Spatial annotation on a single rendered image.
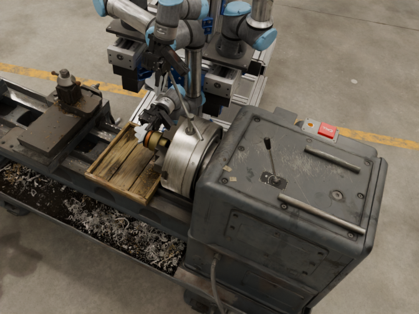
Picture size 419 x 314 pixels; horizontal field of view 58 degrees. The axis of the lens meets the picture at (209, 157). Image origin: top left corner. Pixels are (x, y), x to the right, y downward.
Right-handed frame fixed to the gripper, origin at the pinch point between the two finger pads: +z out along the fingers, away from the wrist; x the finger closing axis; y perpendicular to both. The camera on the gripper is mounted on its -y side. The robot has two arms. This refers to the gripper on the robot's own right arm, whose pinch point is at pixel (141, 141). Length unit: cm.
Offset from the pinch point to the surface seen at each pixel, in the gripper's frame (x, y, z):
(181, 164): 9.2, -22.6, 8.6
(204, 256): -37, -40, 16
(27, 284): -108, 51, 49
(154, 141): 2.8, -5.8, -0.6
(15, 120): -24, 71, 2
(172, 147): 12.3, -17.0, 5.6
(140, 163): -19.7, 3.2, -2.7
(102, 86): -107, 114, -111
